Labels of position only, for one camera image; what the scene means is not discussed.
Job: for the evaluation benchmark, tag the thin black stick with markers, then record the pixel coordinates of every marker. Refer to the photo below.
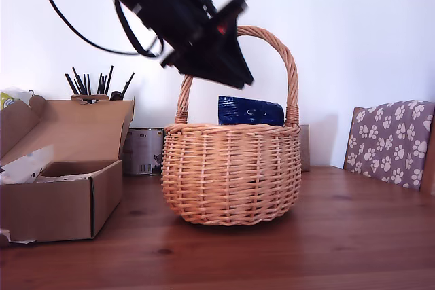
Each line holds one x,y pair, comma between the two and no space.
109,79
89,84
128,84
99,84
72,85
78,81

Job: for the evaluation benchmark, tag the grey box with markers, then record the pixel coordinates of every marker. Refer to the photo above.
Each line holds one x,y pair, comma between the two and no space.
304,147

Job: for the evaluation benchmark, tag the cardboard stick holder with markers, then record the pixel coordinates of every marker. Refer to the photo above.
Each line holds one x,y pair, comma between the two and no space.
90,97

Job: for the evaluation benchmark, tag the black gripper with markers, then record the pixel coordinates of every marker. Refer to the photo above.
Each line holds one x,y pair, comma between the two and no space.
180,18

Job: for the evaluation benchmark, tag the white Galaxy egg bag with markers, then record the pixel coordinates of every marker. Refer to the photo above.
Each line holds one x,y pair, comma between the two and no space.
27,164

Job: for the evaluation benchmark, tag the paw print chair cover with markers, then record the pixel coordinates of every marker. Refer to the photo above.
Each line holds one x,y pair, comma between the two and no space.
391,140

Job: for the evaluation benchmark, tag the tin can with paper label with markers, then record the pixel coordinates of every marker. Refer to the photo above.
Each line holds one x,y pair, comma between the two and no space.
144,154

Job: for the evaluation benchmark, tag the white paper scrap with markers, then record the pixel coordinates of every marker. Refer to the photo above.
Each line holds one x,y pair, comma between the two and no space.
17,242

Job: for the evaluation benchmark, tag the blue Terry's egg bag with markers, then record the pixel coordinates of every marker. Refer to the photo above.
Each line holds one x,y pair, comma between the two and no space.
248,111

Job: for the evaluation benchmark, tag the yellow-green white package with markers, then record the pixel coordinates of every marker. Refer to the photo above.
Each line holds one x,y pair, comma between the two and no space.
8,101

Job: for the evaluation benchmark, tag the small black knob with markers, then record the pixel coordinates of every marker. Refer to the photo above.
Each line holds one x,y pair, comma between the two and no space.
116,95

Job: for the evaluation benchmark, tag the brown cardboard box with lid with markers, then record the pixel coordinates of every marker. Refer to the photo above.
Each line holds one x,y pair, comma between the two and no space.
51,208

